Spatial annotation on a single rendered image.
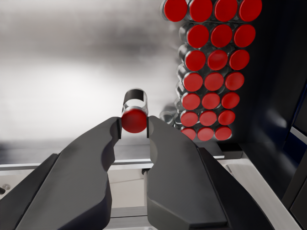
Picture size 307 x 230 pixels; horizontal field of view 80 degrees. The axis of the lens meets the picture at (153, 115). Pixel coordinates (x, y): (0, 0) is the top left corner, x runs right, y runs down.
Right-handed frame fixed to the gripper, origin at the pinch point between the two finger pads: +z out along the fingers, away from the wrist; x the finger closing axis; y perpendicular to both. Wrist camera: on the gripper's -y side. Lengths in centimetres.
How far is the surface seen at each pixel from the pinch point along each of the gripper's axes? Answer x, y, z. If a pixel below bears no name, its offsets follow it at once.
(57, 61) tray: -9.5, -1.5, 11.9
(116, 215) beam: -16, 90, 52
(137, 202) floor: -9, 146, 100
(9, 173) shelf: -21.7, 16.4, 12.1
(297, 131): 23.3, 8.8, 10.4
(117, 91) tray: -2.8, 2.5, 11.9
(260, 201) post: 15.7, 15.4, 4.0
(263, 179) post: 15.7, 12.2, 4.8
